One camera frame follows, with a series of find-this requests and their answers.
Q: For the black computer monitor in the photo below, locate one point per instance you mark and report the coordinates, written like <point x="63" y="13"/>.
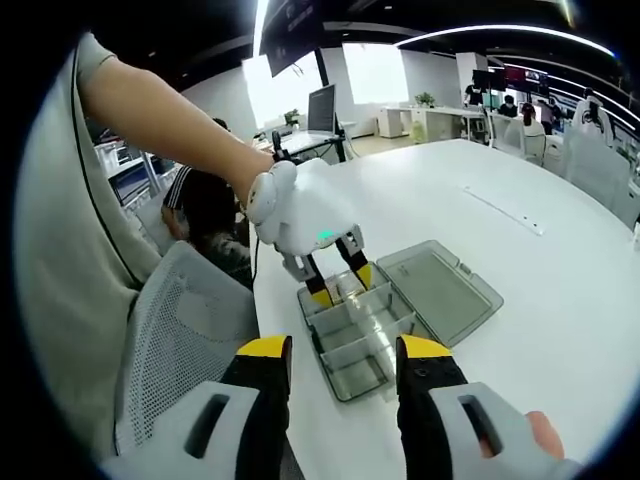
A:
<point x="321" y="110"/>

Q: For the wall display screen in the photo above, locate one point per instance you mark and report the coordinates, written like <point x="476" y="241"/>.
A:
<point x="525" y="78"/>

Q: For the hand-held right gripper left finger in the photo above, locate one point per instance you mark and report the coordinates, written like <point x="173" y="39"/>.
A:
<point x="260" y="410"/>

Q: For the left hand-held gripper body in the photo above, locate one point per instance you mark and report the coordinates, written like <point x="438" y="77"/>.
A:
<point x="305" y="200"/>

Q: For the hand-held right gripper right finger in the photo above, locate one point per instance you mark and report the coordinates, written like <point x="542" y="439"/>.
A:
<point x="425" y="410"/>

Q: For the grey mesh office chair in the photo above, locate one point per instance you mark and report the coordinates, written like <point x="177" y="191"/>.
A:
<point x="185" y="310"/>

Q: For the white draped cloth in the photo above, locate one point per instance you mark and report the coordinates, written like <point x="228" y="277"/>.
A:
<point x="592" y="117"/>

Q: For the green potted plant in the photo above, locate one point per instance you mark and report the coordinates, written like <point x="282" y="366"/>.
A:
<point x="425" y="99"/>
<point x="292" y="117"/>

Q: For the white office chair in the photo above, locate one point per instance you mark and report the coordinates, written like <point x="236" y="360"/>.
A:
<point x="517" y="142"/>

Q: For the clear plastic guide fixture box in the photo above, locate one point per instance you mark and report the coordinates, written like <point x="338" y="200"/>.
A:
<point x="440" y="285"/>

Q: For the grey desk partition panel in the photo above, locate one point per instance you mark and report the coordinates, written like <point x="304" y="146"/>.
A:
<point x="597" y="165"/>

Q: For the person's right hand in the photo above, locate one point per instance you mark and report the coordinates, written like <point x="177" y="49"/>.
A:
<point x="547" y="435"/>

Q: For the curved ceiling light strip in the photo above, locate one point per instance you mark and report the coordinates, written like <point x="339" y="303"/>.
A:
<point x="500" y="30"/>

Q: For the person's grey shirt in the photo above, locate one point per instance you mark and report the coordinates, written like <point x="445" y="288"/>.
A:
<point x="60" y="225"/>

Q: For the straight ceiling light strip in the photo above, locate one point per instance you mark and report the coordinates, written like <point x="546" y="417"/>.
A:
<point x="262" y="25"/>

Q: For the white low cabinet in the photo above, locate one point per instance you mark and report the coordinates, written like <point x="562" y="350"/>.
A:
<point x="397" y="122"/>

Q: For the black hanging sign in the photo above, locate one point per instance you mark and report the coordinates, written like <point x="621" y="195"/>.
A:
<point x="290" y="35"/>

